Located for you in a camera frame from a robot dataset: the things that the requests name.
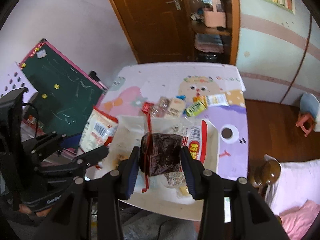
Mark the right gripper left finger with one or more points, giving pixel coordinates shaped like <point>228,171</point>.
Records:
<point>129,169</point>

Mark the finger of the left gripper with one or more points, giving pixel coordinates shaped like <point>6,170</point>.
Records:
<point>91,158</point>
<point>41,147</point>

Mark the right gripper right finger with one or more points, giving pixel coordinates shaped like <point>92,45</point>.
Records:
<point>192,170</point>

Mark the white red snack bag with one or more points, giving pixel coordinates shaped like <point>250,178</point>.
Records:
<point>99,130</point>

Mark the dark seaweed snack pack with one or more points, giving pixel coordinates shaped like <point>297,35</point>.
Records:
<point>160,153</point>

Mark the brown cracker packet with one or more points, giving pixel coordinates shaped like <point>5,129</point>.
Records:
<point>175,109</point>

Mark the clear bag red snacks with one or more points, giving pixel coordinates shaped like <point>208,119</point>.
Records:
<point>158,109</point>

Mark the orange oats bar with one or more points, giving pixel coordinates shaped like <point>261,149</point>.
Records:
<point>212,100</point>

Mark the white storage tray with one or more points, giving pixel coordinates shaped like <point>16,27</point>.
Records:
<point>129,134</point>

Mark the large white red bag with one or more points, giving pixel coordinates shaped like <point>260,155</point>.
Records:
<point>194,134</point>

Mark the yellow green snack box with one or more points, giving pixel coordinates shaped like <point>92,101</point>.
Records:
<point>195,109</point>

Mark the blue white snack packet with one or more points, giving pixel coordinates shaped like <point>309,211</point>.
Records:
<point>181,97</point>

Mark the wooden bedpost knob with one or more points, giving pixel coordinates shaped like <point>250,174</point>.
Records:
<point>268,173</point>

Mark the white perforated basket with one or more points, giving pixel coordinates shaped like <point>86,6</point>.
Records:
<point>13,78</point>

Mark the cartoon printed tablecloth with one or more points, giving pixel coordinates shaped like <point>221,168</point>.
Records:
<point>217,137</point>

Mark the white pillow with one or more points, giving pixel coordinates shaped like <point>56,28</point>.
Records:
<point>298,182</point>

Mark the pink blanket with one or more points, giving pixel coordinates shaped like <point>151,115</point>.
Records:
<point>298,220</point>

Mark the pink plastic stool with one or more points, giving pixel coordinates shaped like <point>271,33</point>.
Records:
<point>306,122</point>

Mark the folded towels stack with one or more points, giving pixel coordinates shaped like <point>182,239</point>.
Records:
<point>209,43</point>

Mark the blue cushion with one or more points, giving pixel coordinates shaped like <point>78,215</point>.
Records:
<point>310,104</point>

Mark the wardrobe sliding doors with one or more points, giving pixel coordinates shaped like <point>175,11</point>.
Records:
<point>278,52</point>

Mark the pink storage basket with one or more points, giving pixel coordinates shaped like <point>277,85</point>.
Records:
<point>215,16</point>

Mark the brown wooden door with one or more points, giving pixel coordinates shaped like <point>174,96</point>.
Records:
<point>157,30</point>

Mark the wooden shelf cabinet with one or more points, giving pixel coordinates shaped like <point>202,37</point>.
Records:
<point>215,28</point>

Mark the green chalkboard pink frame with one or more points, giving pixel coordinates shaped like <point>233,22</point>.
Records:
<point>66,94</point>

